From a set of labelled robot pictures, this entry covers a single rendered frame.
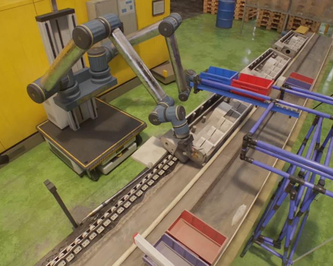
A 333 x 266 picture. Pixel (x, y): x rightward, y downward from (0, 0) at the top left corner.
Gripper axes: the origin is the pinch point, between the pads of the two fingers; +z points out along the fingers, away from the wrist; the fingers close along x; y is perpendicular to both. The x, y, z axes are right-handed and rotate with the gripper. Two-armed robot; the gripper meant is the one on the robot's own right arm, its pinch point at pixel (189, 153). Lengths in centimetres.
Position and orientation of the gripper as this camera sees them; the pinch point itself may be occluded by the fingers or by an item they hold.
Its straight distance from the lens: 171.8
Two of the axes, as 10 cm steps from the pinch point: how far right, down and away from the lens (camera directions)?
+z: 3.3, 8.5, 4.0
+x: 6.3, -5.2, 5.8
